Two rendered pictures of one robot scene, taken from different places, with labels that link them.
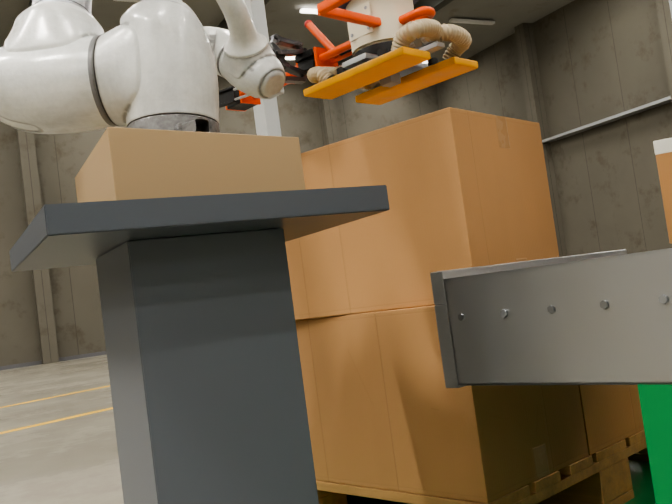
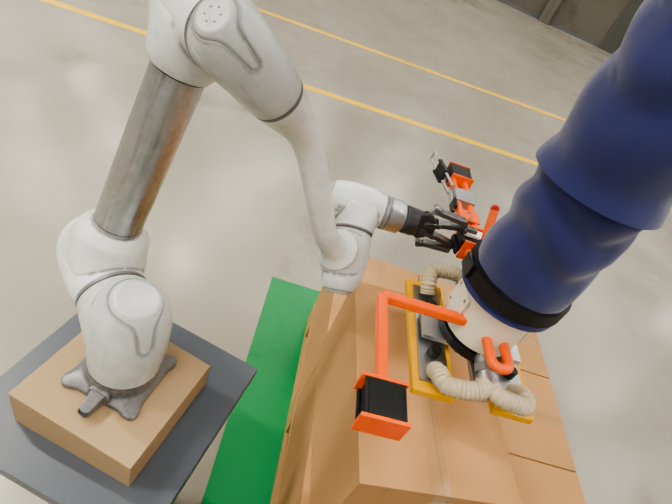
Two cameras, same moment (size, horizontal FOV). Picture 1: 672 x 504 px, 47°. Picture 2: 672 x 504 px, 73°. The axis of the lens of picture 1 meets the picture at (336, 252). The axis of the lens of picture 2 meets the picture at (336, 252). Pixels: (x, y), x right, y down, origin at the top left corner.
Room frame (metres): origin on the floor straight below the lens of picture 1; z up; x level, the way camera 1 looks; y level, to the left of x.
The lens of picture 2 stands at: (1.02, -0.33, 1.88)
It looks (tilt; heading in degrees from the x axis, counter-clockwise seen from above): 40 degrees down; 33
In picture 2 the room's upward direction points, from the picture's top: 24 degrees clockwise
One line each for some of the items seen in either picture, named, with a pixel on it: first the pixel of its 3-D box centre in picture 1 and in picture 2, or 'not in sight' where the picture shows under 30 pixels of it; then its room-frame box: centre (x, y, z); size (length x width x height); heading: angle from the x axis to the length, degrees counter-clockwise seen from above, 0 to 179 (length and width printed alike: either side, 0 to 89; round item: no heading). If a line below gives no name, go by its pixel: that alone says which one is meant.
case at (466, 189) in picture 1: (404, 224); (396, 412); (1.89, -0.18, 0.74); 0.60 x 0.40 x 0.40; 49
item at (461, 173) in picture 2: (242, 99); (458, 176); (2.33, 0.22, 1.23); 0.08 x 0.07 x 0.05; 44
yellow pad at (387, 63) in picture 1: (363, 69); (429, 330); (1.83, -0.12, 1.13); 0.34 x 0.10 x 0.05; 44
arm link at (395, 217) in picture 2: not in sight; (392, 215); (1.92, 0.16, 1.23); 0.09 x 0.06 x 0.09; 45
